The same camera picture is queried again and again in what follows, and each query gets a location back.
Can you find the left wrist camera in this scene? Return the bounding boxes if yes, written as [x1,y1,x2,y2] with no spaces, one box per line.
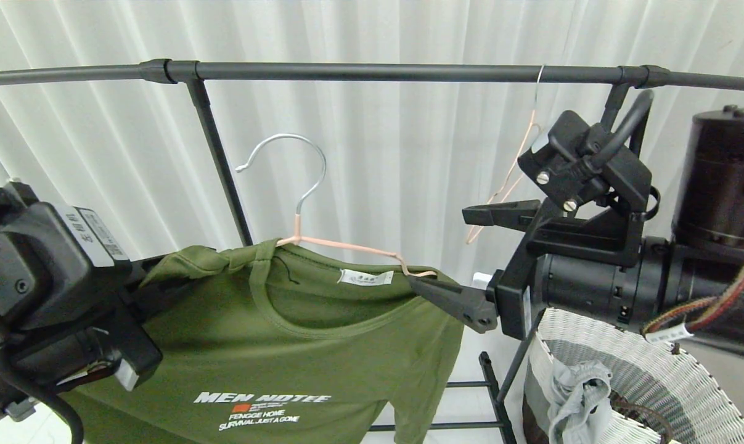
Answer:
[0,180,133,337]

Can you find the white curtain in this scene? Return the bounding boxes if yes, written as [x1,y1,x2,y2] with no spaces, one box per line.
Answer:
[0,0,744,297]

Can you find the pink clothes hanger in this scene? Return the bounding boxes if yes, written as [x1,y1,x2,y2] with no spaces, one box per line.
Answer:
[236,134,438,278]
[466,65,545,245]

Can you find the black clothes rack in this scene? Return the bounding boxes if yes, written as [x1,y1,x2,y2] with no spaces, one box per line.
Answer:
[0,59,744,444]

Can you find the white laundry basket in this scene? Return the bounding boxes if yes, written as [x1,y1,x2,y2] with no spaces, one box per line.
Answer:
[521,306,744,444]

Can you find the green printed T-shirt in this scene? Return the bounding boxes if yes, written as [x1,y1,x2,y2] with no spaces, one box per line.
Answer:
[60,239,465,444]

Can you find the pale grey garment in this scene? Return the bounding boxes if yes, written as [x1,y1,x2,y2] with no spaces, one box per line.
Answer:
[547,360,614,444]

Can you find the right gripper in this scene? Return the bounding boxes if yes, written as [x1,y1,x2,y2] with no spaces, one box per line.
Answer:
[407,199,672,342]

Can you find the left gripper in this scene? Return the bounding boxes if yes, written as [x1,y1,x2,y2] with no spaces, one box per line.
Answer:
[0,304,164,427]

